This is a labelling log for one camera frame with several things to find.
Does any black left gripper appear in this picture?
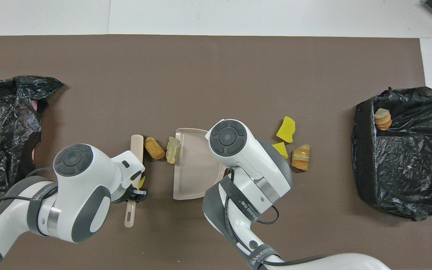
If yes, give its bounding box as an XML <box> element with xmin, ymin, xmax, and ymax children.
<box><xmin>113</xmin><ymin>186</ymin><xmax>148</xmax><ymax>204</ymax></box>

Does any brown bread roll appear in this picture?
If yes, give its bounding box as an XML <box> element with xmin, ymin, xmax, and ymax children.
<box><xmin>144</xmin><ymin>136</ymin><xmax>165</xmax><ymax>161</ymax></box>

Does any pale bread chunk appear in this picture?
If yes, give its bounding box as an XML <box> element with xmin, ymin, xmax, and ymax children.
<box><xmin>165</xmin><ymin>136</ymin><xmax>182</xmax><ymax>165</ymax></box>

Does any small sliced bread roll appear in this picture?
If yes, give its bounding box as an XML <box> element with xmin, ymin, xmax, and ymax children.
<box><xmin>374</xmin><ymin>108</ymin><xmax>392</xmax><ymax>131</ymax></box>

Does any open bin with black bag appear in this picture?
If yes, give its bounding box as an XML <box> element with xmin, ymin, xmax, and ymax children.
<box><xmin>351</xmin><ymin>86</ymin><xmax>432</xmax><ymax>222</ymax></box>

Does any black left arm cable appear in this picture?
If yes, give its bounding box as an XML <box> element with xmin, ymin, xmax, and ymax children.
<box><xmin>0</xmin><ymin>168</ymin><xmax>57</xmax><ymax>240</ymax></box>

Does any beige hand brush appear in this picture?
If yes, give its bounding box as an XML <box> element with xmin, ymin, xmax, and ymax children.
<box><xmin>124</xmin><ymin>134</ymin><xmax>144</xmax><ymax>228</ymax></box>

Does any beige plastic dustpan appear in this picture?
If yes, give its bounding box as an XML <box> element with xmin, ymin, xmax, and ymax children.
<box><xmin>172</xmin><ymin>128</ymin><xmax>228</xmax><ymax>200</ymax></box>

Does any pink bin under bag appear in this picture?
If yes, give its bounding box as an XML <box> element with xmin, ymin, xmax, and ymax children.
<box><xmin>30</xmin><ymin>99</ymin><xmax>40</xmax><ymax>161</ymax></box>

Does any yellow sponge with green pad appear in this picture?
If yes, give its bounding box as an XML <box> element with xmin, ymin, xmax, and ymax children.
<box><xmin>271</xmin><ymin>142</ymin><xmax>289</xmax><ymax>160</ymax></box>

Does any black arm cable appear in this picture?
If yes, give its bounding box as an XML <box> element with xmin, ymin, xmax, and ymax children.
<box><xmin>225</xmin><ymin>168</ymin><xmax>329</xmax><ymax>266</ymax></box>
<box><xmin>0</xmin><ymin>168</ymin><xmax>57</xmax><ymax>240</ymax></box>

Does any brown table mat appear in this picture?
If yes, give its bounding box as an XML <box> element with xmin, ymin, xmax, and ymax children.
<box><xmin>0</xmin><ymin>34</ymin><xmax>432</xmax><ymax>270</ymax></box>

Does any sliced orange baguette piece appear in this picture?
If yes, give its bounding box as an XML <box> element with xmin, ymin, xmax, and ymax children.
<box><xmin>291</xmin><ymin>144</ymin><xmax>311</xmax><ymax>172</ymax></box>

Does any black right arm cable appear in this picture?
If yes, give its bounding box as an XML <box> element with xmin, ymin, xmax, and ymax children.
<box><xmin>225</xmin><ymin>168</ymin><xmax>329</xmax><ymax>266</ymax></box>

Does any curved yellow sponge piece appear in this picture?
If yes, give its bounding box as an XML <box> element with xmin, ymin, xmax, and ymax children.
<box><xmin>276</xmin><ymin>116</ymin><xmax>296</xmax><ymax>144</ymax></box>

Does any crumpled black trash bag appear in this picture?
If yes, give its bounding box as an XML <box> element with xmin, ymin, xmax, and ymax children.
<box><xmin>0</xmin><ymin>76</ymin><xmax>65</xmax><ymax>197</ymax></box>

